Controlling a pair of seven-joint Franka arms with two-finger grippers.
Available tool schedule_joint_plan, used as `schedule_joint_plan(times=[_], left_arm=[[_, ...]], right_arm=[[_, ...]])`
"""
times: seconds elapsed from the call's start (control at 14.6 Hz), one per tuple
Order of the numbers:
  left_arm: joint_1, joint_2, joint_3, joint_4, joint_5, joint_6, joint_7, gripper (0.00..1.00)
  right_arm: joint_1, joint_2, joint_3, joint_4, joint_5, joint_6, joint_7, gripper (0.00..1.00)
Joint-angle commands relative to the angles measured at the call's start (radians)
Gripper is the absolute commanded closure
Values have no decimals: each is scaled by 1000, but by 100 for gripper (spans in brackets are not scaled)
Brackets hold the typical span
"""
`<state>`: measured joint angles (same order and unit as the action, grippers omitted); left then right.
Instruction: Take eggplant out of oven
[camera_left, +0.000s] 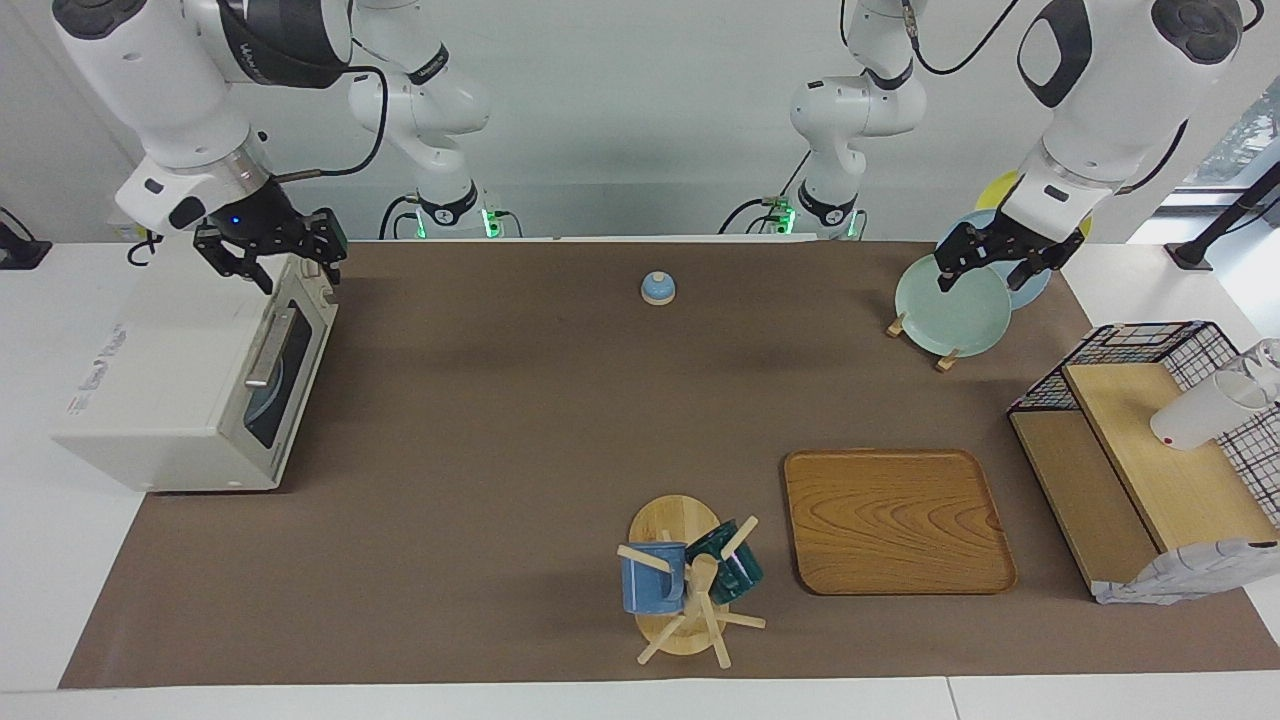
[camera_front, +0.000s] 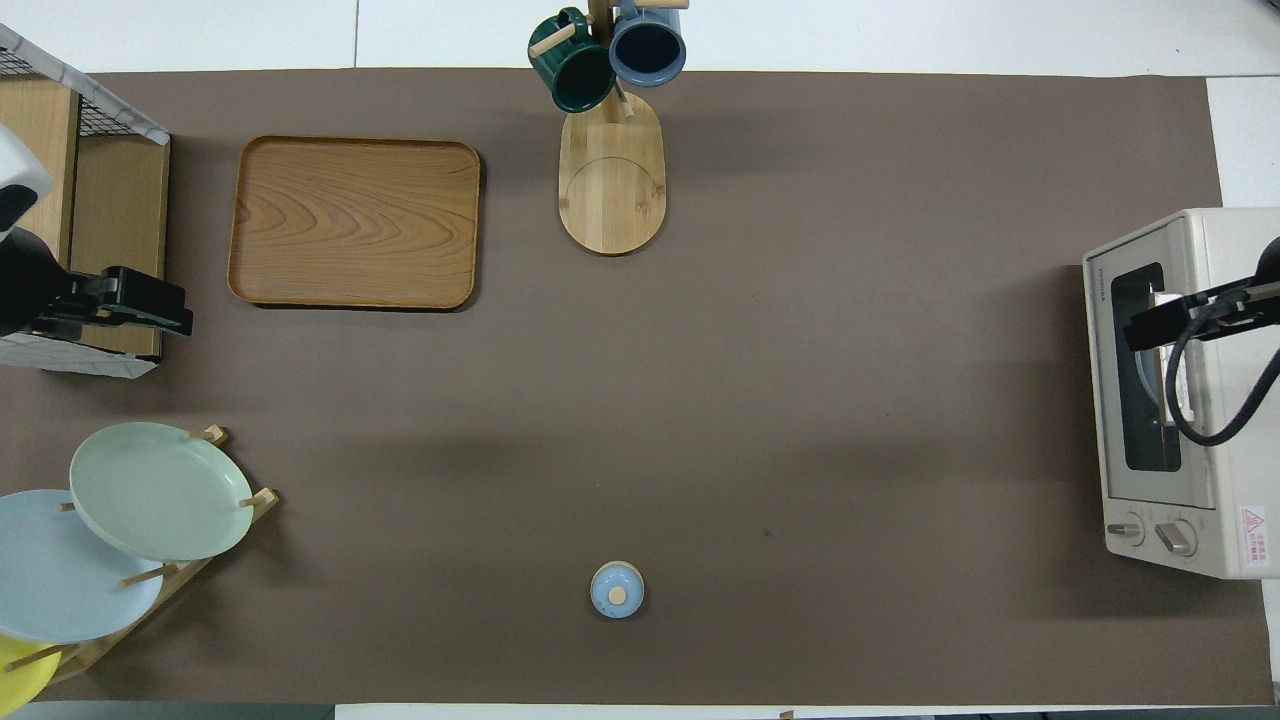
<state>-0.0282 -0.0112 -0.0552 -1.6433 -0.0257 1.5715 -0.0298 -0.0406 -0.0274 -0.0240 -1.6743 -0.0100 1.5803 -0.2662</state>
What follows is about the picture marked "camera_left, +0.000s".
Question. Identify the black stand foot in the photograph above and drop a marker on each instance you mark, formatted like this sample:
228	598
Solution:
22	252

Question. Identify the wooden plate rack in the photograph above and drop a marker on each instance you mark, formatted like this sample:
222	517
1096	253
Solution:
946	361

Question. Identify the white plastic cup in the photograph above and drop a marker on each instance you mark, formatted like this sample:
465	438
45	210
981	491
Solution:
1200	415

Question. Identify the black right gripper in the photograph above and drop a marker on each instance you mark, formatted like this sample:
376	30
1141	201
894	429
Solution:
260	222

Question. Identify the wooden mug tree stand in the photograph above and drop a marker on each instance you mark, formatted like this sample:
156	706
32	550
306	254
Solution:
675	520

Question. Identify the dark green mug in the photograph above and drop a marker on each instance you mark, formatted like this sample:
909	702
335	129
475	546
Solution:
740	575

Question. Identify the glass toaster oven door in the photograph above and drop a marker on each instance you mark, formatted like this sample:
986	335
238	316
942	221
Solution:
285	380

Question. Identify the wooden serving tray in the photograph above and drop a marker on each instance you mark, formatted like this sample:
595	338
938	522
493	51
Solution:
895	520

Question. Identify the cream toaster oven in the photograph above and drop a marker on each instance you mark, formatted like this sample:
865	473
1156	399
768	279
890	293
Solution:
160	380

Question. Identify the clear glass cup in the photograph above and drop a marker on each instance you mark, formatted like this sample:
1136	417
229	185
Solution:
1268	358

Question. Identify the light blue racked plate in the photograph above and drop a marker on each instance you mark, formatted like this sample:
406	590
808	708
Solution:
1030	290

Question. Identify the brown table mat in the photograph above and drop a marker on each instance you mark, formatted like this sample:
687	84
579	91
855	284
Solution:
480	450

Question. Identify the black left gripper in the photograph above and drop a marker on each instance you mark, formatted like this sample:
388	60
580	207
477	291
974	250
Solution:
1020	242

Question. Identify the yellow plate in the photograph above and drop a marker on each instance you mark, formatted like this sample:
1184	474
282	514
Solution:
998	192

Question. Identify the blue mug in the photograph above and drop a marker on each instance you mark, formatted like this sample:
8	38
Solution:
650	590

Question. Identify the pale green plate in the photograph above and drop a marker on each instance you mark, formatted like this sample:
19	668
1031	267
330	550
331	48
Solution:
950	315

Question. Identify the small blue lidded jar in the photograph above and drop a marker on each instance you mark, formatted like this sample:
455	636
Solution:
658	290

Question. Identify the black angled stand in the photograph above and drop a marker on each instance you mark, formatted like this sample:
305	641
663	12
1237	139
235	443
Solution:
1215	230

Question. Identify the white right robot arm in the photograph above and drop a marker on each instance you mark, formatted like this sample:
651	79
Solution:
150	90

